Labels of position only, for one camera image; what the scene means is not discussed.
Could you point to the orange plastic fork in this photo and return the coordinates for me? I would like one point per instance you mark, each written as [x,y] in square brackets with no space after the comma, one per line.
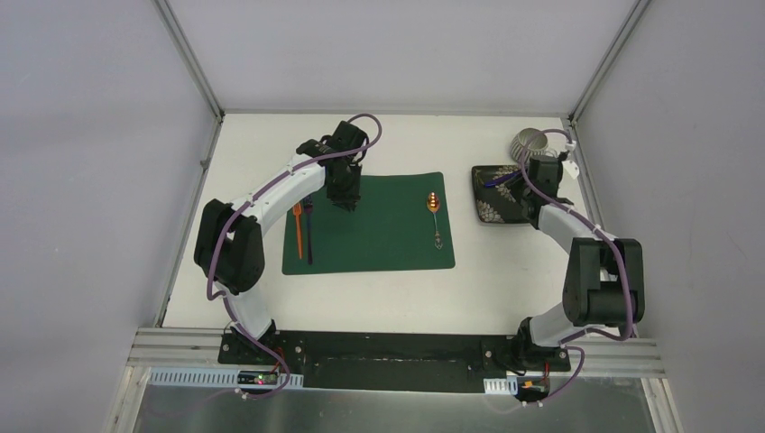
[297,212]

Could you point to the gold copper spoon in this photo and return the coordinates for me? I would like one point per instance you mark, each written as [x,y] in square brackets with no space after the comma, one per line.
[433,205]

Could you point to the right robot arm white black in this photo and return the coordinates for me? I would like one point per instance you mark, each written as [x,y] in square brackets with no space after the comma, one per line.
[603,290]

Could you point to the aluminium frame rail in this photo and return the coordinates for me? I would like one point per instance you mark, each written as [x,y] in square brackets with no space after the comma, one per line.
[638,359]

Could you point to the black floral square plate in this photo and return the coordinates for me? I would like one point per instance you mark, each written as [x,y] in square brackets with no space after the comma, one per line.
[495,205]

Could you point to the blue plastic knife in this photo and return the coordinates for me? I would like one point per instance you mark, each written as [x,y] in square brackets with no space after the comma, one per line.
[502,179]

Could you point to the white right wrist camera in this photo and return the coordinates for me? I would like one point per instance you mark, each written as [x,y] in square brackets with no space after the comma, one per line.
[568,162]

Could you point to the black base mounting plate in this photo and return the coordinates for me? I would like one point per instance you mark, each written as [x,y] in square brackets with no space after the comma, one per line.
[393,362]

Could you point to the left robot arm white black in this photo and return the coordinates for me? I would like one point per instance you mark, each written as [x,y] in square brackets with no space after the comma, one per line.
[229,246]

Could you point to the purple metallic fork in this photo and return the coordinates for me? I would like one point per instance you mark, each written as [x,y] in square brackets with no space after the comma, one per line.
[308,209]

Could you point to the left electronics board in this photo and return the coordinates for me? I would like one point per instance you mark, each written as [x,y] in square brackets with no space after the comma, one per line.
[260,378]

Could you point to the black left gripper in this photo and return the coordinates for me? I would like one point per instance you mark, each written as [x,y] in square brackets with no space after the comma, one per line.
[345,192]

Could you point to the grey ribbed mug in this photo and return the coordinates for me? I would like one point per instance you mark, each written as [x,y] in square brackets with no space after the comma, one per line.
[530,142]

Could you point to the green placemat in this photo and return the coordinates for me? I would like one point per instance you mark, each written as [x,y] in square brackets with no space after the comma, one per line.
[390,230]

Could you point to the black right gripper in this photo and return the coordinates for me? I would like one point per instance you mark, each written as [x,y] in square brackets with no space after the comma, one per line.
[522,180]

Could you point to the right electronics board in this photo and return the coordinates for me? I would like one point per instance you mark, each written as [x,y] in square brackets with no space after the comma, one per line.
[534,387]

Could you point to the electronics board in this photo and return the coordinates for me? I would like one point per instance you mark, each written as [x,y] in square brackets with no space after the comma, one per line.
[260,378]
[534,387]

